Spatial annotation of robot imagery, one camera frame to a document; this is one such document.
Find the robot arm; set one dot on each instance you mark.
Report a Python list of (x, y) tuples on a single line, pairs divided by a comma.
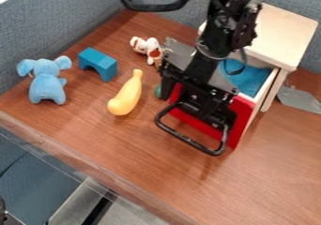
[(227, 22)]

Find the blue cloth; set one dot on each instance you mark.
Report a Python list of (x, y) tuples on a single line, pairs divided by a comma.
[(253, 78)]

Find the cabinet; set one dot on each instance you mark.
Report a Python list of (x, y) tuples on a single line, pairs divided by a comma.
[(284, 35)]

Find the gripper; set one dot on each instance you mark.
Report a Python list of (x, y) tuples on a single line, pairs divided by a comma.
[(200, 71)]

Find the white and brown plush dog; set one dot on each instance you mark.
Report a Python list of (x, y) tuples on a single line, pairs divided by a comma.
[(146, 47)]

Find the blue arch block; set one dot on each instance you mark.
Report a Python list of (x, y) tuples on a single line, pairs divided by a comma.
[(99, 62)]

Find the green toy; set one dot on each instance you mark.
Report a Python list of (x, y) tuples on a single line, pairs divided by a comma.
[(158, 92)]

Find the blue plush elephant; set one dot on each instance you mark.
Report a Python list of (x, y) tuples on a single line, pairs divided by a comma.
[(45, 80)]

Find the yellow toy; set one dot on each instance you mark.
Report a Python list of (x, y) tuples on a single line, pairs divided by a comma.
[(126, 95)]

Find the grey sheet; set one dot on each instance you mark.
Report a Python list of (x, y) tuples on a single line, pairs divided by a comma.
[(299, 99)]

